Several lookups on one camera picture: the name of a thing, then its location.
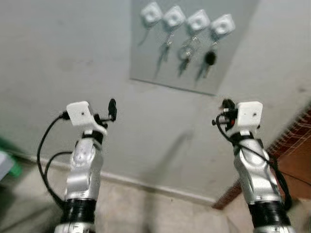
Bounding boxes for green box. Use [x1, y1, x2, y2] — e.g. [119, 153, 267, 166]
[0, 138, 23, 179]

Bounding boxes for keys on large ring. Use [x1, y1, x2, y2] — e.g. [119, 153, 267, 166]
[177, 33, 199, 78]

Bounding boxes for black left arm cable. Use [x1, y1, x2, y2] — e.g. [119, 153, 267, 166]
[37, 112, 74, 210]

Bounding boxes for white square wall hook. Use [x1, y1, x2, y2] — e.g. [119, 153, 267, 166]
[210, 14, 236, 38]
[140, 1, 163, 26]
[186, 9, 211, 33]
[162, 5, 187, 31]

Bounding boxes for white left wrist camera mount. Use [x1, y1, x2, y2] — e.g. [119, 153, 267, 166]
[66, 101, 108, 137]

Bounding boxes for grey wall panel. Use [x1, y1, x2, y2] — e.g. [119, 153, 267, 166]
[129, 0, 261, 96]

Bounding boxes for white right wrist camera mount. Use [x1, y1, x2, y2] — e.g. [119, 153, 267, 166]
[232, 101, 263, 138]

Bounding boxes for silver keys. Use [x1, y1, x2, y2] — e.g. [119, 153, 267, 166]
[155, 30, 174, 78]

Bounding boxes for key with black fob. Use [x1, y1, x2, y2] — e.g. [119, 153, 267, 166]
[196, 38, 220, 82]

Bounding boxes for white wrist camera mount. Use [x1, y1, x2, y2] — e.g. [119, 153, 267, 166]
[232, 101, 263, 138]
[66, 101, 108, 137]

